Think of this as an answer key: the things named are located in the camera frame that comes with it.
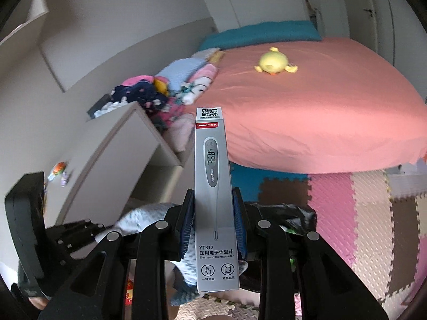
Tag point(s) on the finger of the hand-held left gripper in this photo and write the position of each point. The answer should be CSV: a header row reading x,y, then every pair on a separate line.
x,y
75,248
76,229

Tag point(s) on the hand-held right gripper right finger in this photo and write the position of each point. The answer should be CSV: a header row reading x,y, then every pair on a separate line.
x,y
239,226

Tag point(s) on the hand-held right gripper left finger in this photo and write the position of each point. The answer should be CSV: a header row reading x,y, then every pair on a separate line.
x,y
187,226

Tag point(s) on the grey thermometer box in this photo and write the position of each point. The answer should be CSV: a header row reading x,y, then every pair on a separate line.
x,y
213,206

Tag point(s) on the black trash bag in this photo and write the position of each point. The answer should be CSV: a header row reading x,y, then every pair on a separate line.
x,y
283,213

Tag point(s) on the grey blue knit cloth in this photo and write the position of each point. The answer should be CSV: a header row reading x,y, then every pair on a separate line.
x,y
146,216

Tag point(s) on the small colourful toy sticker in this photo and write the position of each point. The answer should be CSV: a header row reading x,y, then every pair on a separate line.
x,y
58,173

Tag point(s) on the beige wooden desk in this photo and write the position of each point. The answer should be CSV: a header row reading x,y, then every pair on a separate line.
x,y
110,160

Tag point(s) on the pink floral blanket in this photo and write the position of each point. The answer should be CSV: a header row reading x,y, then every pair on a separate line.
x,y
173,120

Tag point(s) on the white cloth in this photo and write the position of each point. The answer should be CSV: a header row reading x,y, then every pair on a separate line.
x,y
111,108

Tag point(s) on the coloured foam puzzle mat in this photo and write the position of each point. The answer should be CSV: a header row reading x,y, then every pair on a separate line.
x,y
367,206

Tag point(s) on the navy floral clothing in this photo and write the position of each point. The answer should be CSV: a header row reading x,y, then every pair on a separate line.
x,y
143,95

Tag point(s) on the yellow red plush toy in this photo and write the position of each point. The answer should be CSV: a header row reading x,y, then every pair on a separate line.
x,y
161,85

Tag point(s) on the pink white printed pillow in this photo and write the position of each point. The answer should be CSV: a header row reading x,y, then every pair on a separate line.
x,y
200,81

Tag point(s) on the light blue knit blanket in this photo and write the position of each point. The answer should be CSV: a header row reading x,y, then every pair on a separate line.
x,y
180,70

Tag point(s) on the yellow duck plush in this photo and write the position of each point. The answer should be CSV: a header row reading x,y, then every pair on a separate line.
x,y
273,61

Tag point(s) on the teal blanket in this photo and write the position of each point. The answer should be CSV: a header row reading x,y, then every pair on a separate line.
x,y
260,35

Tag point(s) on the white wardrobe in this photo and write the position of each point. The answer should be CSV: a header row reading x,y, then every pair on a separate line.
x,y
370,13

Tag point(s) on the white wall shelf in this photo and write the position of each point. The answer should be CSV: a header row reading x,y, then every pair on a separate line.
x,y
23,10

